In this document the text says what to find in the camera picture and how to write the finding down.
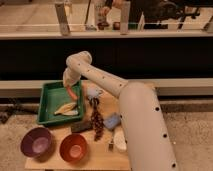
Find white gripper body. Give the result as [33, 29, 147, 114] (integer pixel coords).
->
[63, 68, 81, 87]

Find red orange pepper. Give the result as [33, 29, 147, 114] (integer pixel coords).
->
[66, 86, 78, 101]

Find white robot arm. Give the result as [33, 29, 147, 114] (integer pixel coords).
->
[63, 51, 179, 171]

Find green plastic tray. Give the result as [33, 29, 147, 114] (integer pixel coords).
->
[37, 81, 84, 127]

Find light blue cloth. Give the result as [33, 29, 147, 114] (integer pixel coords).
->
[87, 87, 103, 99]

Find dark brown grape bunch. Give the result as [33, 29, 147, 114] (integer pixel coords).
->
[90, 98, 104, 141]

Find blue sponge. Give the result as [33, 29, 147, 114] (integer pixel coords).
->
[103, 113, 121, 130]

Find red orange bowl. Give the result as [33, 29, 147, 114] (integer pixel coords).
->
[59, 134, 88, 163]

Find purple bowl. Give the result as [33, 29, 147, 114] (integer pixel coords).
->
[20, 127, 52, 158]

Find white cup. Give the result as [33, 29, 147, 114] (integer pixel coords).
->
[114, 131, 127, 152]

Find metal fork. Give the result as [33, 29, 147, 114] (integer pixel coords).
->
[108, 130, 115, 151]

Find black cables on floor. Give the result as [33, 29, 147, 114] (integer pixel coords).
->
[0, 98, 40, 125]

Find grey post left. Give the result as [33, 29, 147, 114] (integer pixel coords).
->
[55, 2, 70, 36]

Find grey post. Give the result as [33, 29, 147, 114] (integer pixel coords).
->
[55, 2, 70, 36]
[120, 1, 131, 35]

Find grey post right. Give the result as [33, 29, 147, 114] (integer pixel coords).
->
[120, 1, 131, 35]

